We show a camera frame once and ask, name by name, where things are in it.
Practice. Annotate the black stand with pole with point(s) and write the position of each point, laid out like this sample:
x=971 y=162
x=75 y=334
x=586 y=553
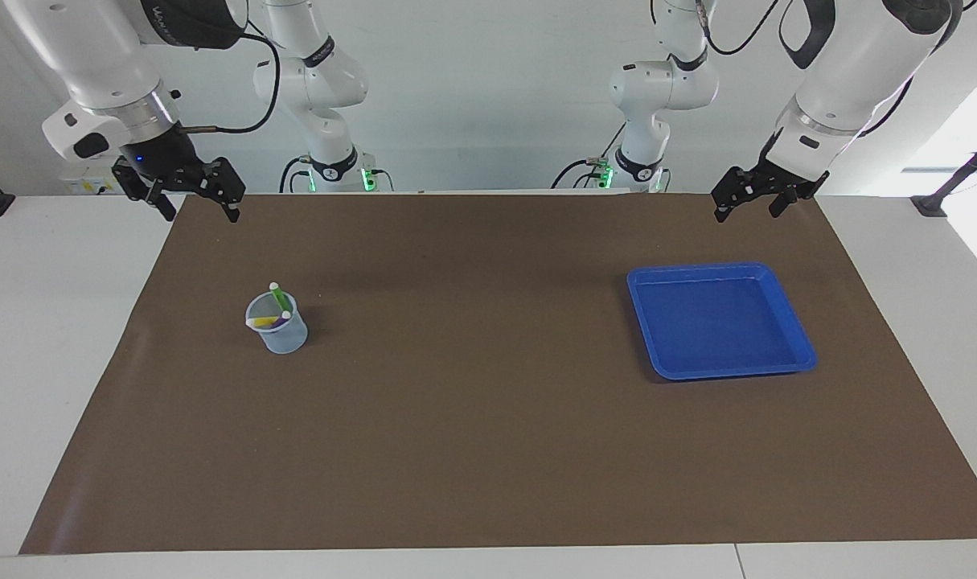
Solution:
x=930 y=204

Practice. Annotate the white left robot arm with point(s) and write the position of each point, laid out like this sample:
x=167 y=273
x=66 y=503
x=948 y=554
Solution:
x=850 y=72

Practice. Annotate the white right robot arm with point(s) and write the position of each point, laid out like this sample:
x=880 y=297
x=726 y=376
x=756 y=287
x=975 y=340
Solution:
x=94 y=56

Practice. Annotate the yellow pen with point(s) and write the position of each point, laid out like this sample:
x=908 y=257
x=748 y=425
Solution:
x=261 y=322

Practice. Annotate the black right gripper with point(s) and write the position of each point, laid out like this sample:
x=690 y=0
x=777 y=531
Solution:
x=162 y=159

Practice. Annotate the purple pen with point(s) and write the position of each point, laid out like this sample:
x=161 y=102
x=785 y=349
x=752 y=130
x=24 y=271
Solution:
x=285 y=321

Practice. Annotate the brown table mat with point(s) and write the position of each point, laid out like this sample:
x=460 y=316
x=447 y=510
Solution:
x=488 y=418

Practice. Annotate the clear plastic cup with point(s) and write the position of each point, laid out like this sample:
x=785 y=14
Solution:
x=283 y=339

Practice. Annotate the green pen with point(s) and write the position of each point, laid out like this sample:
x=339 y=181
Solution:
x=277 y=296

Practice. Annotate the blue plastic tray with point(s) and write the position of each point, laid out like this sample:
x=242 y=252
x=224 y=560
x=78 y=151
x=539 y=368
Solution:
x=721 y=322

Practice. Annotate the white wall power strip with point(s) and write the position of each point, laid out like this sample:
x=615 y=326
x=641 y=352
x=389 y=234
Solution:
x=82 y=185

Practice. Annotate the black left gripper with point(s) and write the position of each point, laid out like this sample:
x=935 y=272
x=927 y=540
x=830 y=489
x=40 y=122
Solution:
x=786 y=165

